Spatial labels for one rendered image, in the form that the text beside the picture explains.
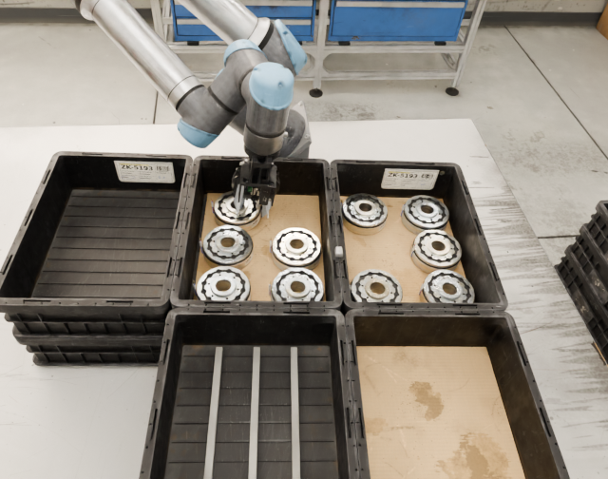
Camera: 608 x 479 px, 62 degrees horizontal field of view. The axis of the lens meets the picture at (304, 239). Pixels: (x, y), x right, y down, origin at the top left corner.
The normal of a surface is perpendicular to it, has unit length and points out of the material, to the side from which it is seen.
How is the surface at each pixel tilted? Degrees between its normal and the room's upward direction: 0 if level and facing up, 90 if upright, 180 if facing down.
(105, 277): 0
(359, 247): 0
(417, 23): 90
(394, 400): 0
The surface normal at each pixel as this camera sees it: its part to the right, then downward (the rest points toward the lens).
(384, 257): 0.07, -0.66
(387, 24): 0.11, 0.76
